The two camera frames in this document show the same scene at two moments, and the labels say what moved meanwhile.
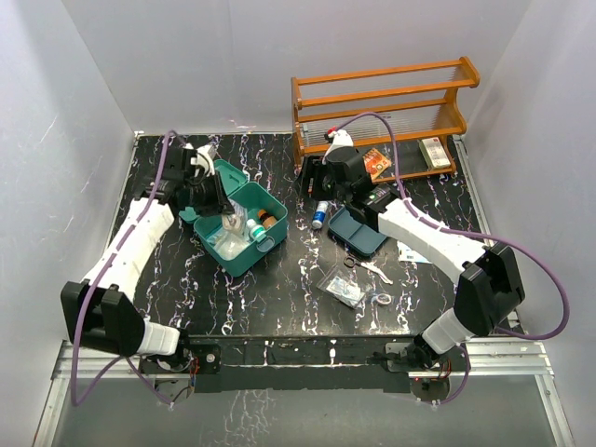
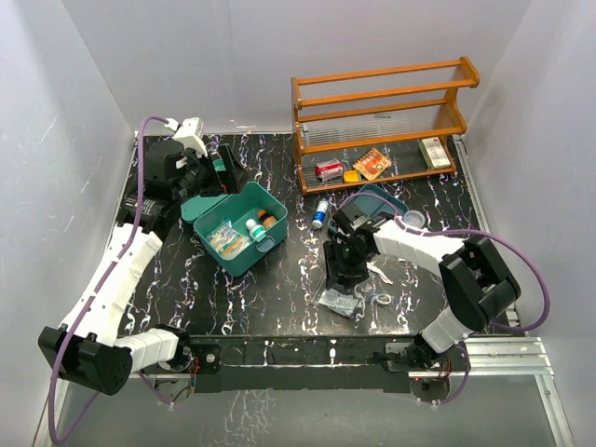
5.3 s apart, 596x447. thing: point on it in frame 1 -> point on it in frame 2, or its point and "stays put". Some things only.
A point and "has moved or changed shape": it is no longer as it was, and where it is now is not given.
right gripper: x=315 y=169 -> x=336 y=266
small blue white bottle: x=319 y=214 stays put
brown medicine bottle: x=267 y=220 stays put
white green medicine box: x=435 y=153 stays put
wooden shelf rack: x=408 y=113 stays put
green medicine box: x=258 y=219 stays put
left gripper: x=220 y=203 -> x=228 y=181
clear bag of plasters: x=343 y=287 has moved or changed shape
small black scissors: x=351 y=262 stays put
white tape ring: x=384 y=303 stays put
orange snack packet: x=375 y=163 stays put
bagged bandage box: x=237 y=221 -> x=226 y=240
